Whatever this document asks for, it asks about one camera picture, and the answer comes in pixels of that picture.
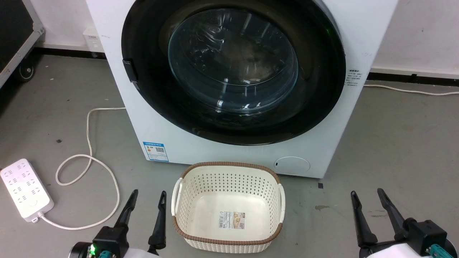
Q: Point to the cream perforated laundry basket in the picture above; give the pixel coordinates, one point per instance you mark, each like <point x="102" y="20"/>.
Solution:
<point x="229" y="186"/>

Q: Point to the round white filter cover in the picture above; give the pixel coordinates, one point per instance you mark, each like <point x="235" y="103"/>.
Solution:
<point x="292" y="166"/>

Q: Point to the paper product label sticker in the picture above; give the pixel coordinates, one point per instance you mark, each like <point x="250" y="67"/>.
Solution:
<point x="232" y="219"/>

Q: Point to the blue energy label sticker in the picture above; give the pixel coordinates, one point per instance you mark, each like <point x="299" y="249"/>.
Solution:
<point x="156" y="151"/>

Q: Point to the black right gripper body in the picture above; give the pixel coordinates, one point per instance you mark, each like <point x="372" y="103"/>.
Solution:
<point x="425" y="234"/>

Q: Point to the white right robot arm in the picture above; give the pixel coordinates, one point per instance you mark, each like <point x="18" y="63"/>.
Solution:
<point x="398" y="255"/>

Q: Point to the black metal-edged flight case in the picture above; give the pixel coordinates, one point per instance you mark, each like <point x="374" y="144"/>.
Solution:
<point x="12" y="32"/>

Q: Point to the white wall socket box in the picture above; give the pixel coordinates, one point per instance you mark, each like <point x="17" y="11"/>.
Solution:
<point x="93" y="40"/>

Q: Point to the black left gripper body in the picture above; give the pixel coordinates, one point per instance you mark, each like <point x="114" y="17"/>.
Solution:
<point x="111" y="240"/>

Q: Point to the white front-load washing machine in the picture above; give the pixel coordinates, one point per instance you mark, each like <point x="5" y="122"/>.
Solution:
<point x="122" y="89"/>

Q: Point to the black round glass washer door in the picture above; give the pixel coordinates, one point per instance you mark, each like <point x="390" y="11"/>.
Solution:
<point x="150" y="89"/>

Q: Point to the black caster wheel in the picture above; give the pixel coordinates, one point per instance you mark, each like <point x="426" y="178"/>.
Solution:
<point x="25" y="71"/>

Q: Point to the white power strip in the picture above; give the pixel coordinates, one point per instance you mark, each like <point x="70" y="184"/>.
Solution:
<point x="24" y="190"/>

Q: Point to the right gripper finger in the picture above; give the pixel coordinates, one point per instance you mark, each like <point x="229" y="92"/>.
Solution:
<point x="362" y="222"/>
<point x="392" y="213"/>

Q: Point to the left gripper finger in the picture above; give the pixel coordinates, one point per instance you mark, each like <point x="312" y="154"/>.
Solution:
<point x="159" y="225"/>
<point x="129" y="212"/>

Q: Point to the white warning text sticker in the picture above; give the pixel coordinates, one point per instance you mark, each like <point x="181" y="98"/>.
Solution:
<point x="353" y="77"/>

